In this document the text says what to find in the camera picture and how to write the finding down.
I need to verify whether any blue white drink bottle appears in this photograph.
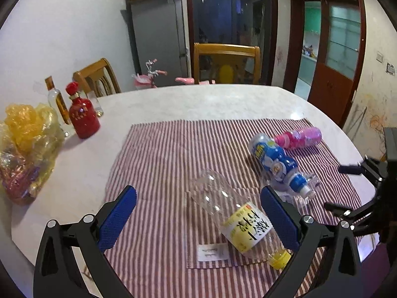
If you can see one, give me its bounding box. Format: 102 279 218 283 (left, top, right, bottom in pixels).
249 133 316 199

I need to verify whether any red wooden kitchen door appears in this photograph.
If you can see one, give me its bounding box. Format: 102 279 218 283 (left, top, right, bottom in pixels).
308 0 367 128

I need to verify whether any clear bottle yellow label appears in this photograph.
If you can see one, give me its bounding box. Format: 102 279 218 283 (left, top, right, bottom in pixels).
190 170 291 270

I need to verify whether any yellow plastic bag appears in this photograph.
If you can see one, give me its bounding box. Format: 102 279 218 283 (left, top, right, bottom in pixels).
1 104 65 206

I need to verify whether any pink drink bottle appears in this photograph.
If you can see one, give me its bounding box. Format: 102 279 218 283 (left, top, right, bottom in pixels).
273 126 322 149

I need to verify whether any white wall switch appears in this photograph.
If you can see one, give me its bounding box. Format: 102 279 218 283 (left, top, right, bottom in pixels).
376 52 384 63

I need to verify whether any dark glass sliding door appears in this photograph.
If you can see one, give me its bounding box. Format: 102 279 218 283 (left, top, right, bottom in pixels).
187 0 278 85

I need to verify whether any wooden chair far side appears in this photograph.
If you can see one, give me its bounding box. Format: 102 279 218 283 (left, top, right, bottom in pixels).
193 42 262 85

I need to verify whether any pink child bicycle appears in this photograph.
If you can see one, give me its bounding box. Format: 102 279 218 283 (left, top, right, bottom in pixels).
132 59 216 90

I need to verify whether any wooden chair at wall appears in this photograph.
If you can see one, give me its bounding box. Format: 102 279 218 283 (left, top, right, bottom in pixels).
73 58 121 98

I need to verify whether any grey refrigerator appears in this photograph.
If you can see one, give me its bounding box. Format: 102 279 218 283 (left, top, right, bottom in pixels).
130 0 188 77

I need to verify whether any small drinking glass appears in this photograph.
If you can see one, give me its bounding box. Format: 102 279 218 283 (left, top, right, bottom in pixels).
86 91 104 117

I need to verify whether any red ceramic liquor bottle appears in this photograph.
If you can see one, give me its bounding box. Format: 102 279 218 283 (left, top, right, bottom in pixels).
65 82 100 139

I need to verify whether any red striped placemat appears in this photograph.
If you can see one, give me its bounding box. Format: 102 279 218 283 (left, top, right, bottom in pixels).
103 118 364 298

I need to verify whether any clear glass liquor bottle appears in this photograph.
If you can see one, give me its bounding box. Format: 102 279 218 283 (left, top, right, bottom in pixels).
45 76 73 138

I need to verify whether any wall socket panel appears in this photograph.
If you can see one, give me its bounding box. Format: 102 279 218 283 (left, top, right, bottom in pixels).
386 63 396 75

